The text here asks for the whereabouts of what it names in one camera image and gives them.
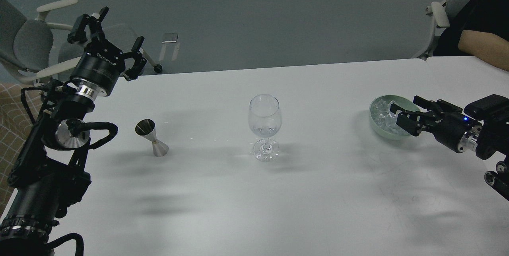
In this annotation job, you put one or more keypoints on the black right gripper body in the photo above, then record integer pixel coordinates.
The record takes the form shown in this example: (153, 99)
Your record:
(451, 130)

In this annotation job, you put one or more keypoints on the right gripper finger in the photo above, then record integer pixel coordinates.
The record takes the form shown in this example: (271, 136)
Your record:
(436, 109)
(413, 126)

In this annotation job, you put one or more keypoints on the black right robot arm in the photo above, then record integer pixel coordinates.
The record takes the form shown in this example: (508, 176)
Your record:
(482, 127)

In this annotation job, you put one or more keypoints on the beige checkered cushion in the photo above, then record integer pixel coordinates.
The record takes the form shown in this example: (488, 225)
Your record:
(15, 126)

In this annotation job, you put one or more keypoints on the steel cocktail jigger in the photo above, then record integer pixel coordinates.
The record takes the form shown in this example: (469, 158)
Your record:
(146, 129)

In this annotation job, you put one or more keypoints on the seated person in black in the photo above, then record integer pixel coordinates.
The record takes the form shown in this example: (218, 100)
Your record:
(480, 29)

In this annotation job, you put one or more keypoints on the clear ice cubes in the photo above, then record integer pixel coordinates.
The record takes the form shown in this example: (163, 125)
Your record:
(385, 119)

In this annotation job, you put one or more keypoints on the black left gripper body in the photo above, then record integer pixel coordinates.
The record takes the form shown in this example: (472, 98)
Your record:
(101, 66)

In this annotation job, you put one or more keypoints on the clear wine glass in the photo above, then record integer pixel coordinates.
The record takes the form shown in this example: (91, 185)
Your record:
(265, 120)

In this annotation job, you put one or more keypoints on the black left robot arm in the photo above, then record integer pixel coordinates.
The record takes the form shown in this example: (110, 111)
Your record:
(49, 172)

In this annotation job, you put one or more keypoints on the green ice bowl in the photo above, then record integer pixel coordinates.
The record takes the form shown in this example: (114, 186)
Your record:
(402, 102)

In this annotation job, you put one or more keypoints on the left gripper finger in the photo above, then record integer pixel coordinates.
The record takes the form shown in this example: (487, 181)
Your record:
(139, 61)
(88, 30)

